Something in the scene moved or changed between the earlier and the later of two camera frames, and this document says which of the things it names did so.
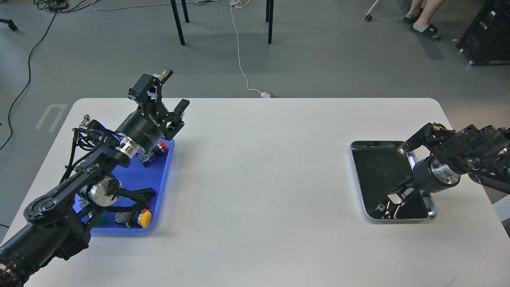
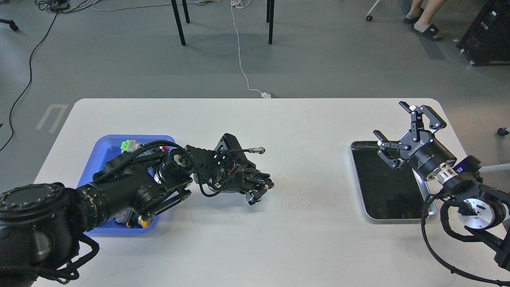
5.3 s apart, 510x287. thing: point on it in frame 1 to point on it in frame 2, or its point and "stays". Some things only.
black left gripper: x=144 y=127 to x=241 y=179
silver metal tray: x=381 y=166 stays
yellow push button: x=144 y=219 stays
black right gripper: x=429 y=175 to x=433 y=155
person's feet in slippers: x=424 y=15 stays
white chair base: x=368 y=17 stays
